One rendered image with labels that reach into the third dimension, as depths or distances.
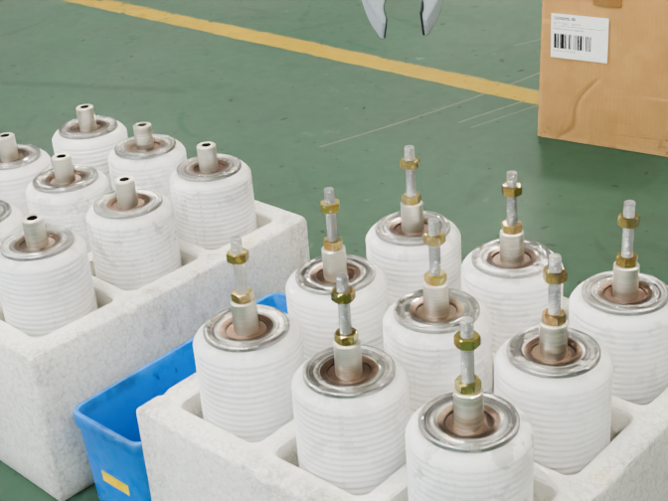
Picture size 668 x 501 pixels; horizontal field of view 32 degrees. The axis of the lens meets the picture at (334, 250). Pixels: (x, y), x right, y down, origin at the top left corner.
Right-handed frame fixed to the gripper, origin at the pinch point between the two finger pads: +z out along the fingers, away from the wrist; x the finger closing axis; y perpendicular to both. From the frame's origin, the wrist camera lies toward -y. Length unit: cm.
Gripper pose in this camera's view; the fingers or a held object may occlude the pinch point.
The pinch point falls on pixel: (404, 24)
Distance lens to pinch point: 107.7
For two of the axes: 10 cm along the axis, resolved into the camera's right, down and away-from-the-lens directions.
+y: -0.3, -4.5, 8.9
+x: -10.0, 0.7, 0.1
